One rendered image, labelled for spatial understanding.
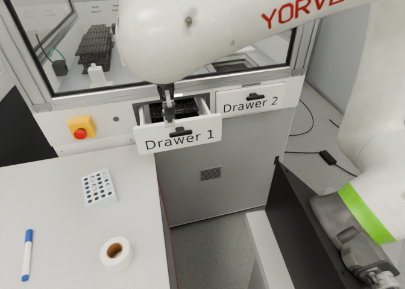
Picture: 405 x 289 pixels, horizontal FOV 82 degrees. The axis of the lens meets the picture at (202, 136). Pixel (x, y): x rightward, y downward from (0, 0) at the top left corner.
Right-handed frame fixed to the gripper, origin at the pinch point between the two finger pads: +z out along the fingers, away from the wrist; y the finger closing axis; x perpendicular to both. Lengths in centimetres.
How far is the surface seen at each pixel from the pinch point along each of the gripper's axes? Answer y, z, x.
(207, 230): 17, 99, 14
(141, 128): -3.3, 7.7, -8.6
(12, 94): -68, 48, -79
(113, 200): 14.1, 17.2, -20.4
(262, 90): -16.2, 13.6, 38.8
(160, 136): -1.8, 11.7, -3.5
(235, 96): -15.9, 14.4, 27.5
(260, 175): 1, 66, 46
